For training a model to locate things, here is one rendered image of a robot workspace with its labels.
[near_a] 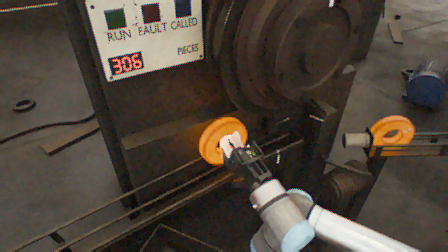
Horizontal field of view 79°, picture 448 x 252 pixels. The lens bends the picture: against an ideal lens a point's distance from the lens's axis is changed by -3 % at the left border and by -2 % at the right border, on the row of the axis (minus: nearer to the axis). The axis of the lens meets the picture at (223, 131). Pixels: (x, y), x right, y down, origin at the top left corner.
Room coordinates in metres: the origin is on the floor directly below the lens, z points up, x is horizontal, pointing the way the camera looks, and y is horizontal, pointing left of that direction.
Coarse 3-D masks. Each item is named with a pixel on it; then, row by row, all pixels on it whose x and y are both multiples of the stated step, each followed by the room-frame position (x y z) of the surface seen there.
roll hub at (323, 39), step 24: (312, 0) 0.62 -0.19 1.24; (336, 0) 0.66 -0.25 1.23; (288, 24) 0.59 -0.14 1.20; (312, 24) 0.64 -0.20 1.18; (336, 24) 0.68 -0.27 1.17; (288, 48) 0.59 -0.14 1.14; (312, 48) 0.62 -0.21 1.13; (336, 48) 0.66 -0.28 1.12; (264, 72) 0.62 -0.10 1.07; (288, 72) 0.61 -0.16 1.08; (312, 72) 0.63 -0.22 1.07; (288, 96) 0.61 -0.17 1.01; (312, 96) 0.65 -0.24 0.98
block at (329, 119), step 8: (312, 104) 0.89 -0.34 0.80; (320, 104) 0.89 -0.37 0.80; (312, 112) 0.86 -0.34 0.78; (328, 112) 0.84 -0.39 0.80; (336, 112) 0.85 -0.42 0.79; (304, 120) 0.89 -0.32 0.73; (312, 120) 0.86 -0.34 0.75; (328, 120) 0.83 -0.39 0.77; (304, 128) 0.88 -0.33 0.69; (312, 128) 0.85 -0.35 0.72; (320, 128) 0.82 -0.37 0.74; (328, 128) 0.84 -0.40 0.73; (304, 136) 0.87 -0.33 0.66; (312, 136) 0.84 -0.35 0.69; (320, 136) 0.82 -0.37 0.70; (328, 136) 0.84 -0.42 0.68; (304, 144) 0.86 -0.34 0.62; (312, 144) 0.83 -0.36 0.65; (320, 144) 0.83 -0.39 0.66; (304, 152) 0.86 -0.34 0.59; (312, 152) 0.82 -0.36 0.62; (312, 160) 0.82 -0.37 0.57
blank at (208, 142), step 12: (216, 120) 0.66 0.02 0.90; (228, 120) 0.65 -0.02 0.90; (204, 132) 0.63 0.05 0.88; (216, 132) 0.62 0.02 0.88; (228, 132) 0.64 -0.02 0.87; (240, 132) 0.66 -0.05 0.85; (204, 144) 0.60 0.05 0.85; (216, 144) 0.62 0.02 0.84; (204, 156) 0.60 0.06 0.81; (216, 156) 0.62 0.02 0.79
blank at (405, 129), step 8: (384, 120) 0.83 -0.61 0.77; (392, 120) 0.82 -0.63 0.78; (400, 120) 0.81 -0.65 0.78; (408, 120) 0.83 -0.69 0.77; (376, 128) 0.82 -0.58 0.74; (384, 128) 0.82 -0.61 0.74; (392, 128) 0.81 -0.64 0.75; (400, 128) 0.81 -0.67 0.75; (408, 128) 0.81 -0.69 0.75; (376, 136) 0.82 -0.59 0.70; (400, 136) 0.81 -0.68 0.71; (408, 136) 0.81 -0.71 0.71
